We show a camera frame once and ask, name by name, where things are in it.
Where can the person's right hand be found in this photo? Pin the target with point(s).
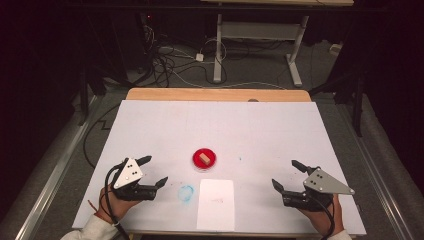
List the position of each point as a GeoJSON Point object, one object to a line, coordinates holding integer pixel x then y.
{"type": "Point", "coordinates": [323, 221]}

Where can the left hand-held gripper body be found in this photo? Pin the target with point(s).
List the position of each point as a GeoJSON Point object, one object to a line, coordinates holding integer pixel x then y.
{"type": "Point", "coordinates": [128, 173]}

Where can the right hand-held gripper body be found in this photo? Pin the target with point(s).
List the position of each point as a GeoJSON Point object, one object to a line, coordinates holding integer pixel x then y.
{"type": "Point", "coordinates": [320, 183]}

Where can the small wooden block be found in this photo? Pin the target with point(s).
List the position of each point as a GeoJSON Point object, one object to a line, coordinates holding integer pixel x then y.
{"type": "Point", "coordinates": [205, 159]}

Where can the white paper card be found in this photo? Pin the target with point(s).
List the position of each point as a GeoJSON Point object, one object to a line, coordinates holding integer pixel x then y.
{"type": "Point", "coordinates": [215, 206]}

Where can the white metal desk frame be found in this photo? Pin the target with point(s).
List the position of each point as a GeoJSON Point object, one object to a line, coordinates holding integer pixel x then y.
{"type": "Point", "coordinates": [218, 50]}

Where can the person's left hand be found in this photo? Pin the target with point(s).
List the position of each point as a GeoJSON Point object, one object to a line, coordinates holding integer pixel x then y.
{"type": "Point", "coordinates": [113, 206]}

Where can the red round dish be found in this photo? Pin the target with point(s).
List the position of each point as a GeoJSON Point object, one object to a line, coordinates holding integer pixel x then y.
{"type": "Point", "coordinates": [197, 162]}

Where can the aluminium floor rail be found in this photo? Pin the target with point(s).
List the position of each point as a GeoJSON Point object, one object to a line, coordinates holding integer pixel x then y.
{"type": "Point", "coordinates": [376, 173]}
{"type": "Point", "coordinates": [50, 180]}

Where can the white power adapter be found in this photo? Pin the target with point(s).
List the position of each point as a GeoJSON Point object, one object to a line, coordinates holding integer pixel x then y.
{"type": "Point", "coordinates": [199, 57]}

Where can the large white board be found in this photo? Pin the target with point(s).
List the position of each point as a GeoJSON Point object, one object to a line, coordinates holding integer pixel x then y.
{"type": "Point", "coordinates": [233, 130]}

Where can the wooden table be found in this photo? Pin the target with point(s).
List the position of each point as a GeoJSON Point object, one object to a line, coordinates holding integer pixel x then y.
{"type": "Point", "coordinates": [200, 94]}

